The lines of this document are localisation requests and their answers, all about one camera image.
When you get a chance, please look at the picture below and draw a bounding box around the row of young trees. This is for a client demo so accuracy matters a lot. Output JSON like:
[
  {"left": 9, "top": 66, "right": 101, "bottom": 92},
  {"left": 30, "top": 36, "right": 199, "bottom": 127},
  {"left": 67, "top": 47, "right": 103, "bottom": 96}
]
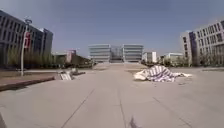
[{"left": 159, "top": 53, "right": 224, "bottom": 68}]

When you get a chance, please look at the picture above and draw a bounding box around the dark glass building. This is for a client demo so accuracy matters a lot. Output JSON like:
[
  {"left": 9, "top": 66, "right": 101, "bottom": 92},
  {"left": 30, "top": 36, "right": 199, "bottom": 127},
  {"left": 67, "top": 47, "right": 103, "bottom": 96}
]
[{"left": 0, "top": 9, "right": 54, "bottom": 68}]

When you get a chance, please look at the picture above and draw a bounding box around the white low building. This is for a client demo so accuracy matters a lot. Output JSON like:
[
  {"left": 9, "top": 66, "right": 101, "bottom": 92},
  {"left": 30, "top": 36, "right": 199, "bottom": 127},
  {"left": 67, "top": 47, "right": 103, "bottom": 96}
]
[{"left": 142, "top": 51, "right": 158, "bottom": 64}]

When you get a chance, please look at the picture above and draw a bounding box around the grey multi-storey building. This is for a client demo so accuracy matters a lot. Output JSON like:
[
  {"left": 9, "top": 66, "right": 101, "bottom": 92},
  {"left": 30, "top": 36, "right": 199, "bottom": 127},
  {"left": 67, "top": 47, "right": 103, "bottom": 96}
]
[{"left": 180, "top": 20, "right": 224, "bottom": 67}]

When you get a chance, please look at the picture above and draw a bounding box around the white lamp post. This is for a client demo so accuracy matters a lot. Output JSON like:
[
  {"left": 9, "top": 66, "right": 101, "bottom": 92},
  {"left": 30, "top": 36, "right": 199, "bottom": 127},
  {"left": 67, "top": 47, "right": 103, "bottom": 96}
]
[{"left": 20, "top": 17, "right": 33, "bottom": 77}]

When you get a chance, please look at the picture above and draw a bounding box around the pale twin-block building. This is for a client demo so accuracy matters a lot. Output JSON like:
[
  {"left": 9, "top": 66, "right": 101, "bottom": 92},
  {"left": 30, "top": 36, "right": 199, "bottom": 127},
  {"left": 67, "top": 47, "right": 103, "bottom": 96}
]
[{"left": 88, "top": 43, "right": 145, "bottom": 64}]

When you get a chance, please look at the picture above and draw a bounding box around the reddish building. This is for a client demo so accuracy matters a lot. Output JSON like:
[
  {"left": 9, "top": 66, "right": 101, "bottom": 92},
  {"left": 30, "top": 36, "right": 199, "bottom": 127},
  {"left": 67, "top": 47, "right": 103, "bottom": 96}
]
[{"left": 65, "top": 49, "right": 78, "bottom": 64}]

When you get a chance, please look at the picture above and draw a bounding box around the striped tarpaulin heap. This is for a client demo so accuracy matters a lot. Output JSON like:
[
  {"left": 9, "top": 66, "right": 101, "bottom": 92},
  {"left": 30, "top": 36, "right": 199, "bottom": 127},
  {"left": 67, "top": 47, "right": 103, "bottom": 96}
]
[{"left": 133, "top": 64, "right": 193, "bottom": 83}]

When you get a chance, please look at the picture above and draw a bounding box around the grey concrete slab pavement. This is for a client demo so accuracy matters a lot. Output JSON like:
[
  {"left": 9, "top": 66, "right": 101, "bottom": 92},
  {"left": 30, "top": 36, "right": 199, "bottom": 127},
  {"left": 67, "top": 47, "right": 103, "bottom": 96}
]
[{"left": 0, "top": 63, "right": 224, "bottom": 128}]

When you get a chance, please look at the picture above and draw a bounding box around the red banner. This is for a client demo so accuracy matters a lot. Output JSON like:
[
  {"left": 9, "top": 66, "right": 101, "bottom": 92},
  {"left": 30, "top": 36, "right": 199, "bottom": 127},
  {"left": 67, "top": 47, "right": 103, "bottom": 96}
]
[{"left": 24, "top": 31, "right": 32, "bottom": 50}]

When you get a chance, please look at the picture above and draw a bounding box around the raised brown planting bed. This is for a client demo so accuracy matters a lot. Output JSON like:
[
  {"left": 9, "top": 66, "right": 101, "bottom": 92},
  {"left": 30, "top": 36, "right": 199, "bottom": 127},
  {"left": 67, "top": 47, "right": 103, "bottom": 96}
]
[{"left": 0, "top": 71, "right": 61, "bottom": 93}]

